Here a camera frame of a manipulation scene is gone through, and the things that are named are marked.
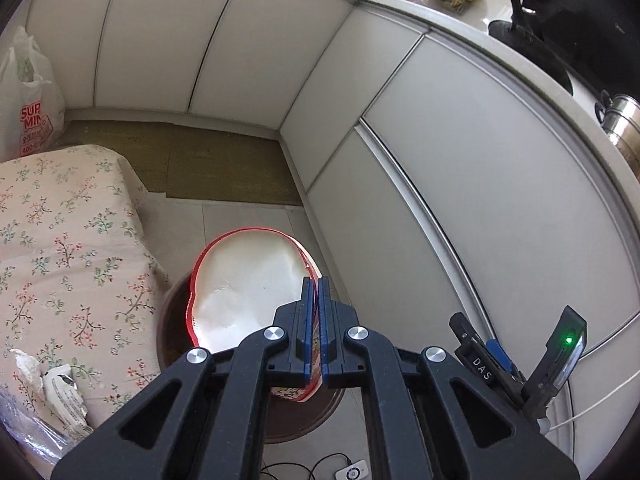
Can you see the white plastic shopping bag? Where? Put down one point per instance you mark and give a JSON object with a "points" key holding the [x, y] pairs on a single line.
{"points": [[30, 125]]}

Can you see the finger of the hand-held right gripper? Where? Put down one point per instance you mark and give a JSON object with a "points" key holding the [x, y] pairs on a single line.
{"points": [[500, 357], [475, 357]]}

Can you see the floral tablecloth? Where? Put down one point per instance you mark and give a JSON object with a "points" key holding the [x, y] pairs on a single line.
{"points": [[75, 240]]}

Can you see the steel pot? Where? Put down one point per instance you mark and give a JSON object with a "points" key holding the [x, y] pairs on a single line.
{"points": [[625, 125]]}

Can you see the red white noodle bowl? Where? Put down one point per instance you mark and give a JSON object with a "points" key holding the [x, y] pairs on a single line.
{"points": [[245, 280]]}

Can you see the crumpled white tissue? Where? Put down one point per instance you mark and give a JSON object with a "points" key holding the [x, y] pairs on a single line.
{"points": [[27, 375]]}

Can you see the white button device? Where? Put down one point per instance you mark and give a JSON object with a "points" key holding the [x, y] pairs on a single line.
{"points": [[352, 472]]}

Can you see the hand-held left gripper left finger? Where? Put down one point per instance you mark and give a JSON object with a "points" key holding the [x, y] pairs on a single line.
{"points": [[307, 340]]}

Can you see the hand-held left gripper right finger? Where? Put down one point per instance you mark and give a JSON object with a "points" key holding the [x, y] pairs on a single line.
{"points": [[325, 340]]}

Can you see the black kitchen appliance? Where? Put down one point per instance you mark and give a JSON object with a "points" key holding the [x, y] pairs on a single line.
{"points": [[590, 10]]}

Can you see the silver white wrapper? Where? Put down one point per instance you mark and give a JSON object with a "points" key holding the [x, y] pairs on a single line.
{"points": [[62, 395]]}

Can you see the black frying pan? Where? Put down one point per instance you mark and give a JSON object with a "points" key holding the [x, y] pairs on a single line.
{"points": [[530, 45]]}

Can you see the row of white cabinet doors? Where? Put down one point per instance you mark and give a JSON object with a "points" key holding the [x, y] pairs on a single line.
{"points": [[450, 160]]}

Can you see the clear plastic bag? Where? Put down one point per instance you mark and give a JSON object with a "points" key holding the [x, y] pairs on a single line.
{"points": [[30, 435]]}

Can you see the brown plastic bin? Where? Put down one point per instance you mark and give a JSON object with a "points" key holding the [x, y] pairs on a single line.
{"points": [[175, 330]]}

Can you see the woven straw mat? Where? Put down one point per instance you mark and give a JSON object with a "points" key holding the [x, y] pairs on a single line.
{"points": [[230, 170], [100, 132]]}

